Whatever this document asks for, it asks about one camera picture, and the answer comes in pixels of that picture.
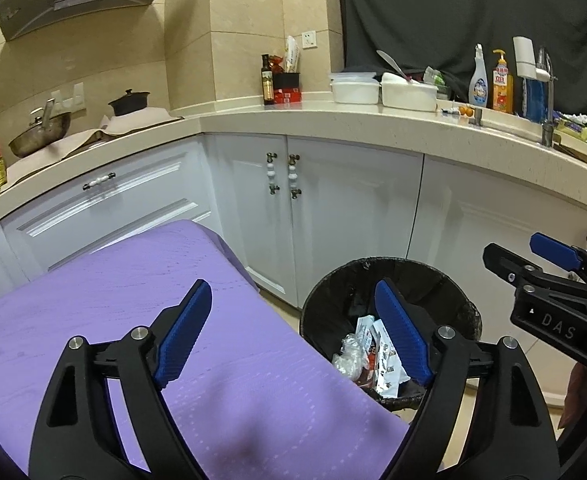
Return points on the torn white printed wrapper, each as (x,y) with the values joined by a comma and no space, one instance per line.
(386,360)

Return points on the beige kitchen countertop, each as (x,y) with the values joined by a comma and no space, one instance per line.
(323,120)

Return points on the blue bottle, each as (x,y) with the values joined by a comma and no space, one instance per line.
(533,100)

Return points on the white kitchen cabinets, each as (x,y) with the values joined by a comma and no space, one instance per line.
(353,200)

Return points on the black cooking pot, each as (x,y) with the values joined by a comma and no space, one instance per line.
(129,105)

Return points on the grey ladle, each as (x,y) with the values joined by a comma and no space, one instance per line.
(391,62)

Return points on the clear plastic bag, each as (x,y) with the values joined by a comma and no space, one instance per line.
(351,355)

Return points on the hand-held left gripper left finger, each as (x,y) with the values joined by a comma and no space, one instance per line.
(183,340)

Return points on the black trash bin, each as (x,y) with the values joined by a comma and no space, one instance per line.
(333,290)

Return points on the red black box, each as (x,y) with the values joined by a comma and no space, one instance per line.
(288,90)

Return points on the beige paper sheet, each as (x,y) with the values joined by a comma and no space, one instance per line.
(68,152)
(138,124)

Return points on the steel faucet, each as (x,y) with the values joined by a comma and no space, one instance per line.
(548,110)

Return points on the yellow green packet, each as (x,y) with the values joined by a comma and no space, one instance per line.
(576,127)

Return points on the white wall switch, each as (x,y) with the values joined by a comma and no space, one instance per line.
(56,100)
(78,95)

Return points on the white wall socket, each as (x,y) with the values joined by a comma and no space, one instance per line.
(310,39)

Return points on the black backdrop cloth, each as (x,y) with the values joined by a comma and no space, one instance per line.
(423,10)

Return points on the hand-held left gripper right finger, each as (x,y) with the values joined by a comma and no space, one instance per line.
(403,335)

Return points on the white spray bottle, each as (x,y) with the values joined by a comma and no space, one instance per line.
(478,85)

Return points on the purple tablecloth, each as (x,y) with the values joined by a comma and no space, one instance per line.
(98,300)

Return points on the steel wok pan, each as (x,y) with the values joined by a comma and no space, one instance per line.
(35,137)

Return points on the dark oil bottle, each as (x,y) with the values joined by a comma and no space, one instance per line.
(268,82)

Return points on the white paper packet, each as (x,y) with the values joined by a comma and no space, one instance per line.
(292,55)

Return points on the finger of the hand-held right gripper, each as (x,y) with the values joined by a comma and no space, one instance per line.
(506,262)
(556,252)

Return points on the small orange fruits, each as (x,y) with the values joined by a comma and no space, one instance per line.
(464,111)

